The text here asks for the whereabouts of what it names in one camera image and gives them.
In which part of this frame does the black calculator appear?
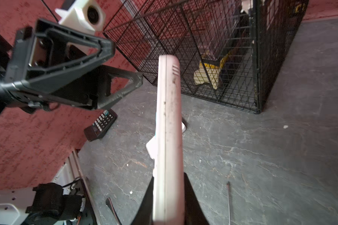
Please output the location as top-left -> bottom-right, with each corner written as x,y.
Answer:
84,109 -> 117,142

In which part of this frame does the metal spoon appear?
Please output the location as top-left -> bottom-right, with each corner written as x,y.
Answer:
106,197 -> 122,225

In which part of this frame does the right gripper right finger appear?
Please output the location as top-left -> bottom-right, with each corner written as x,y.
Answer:
184,173 -> 209,225

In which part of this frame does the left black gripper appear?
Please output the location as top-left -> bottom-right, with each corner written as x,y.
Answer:
0,19 -> 115,114

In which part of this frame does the black wire basket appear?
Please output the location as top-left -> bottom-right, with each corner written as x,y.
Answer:
103,0 -> 309,114

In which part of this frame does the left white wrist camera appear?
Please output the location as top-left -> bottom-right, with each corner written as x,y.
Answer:
55,0 -> 106,35

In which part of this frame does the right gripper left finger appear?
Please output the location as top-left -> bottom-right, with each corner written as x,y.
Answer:
131,177 -> 154,225

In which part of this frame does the yellow black brush in basket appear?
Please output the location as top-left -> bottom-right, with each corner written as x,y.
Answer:
193,46 -> 241,90

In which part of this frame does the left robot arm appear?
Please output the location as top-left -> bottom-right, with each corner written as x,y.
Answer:
0,19 -> 143,225

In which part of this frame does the orange black screwdriver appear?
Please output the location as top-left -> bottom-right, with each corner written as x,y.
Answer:
226,182 -> 232,225

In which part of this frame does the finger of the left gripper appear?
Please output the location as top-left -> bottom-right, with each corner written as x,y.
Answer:
14,65 -> 143,110

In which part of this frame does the grey white remote control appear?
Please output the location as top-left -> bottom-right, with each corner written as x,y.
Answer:
152,55 -> 185,225

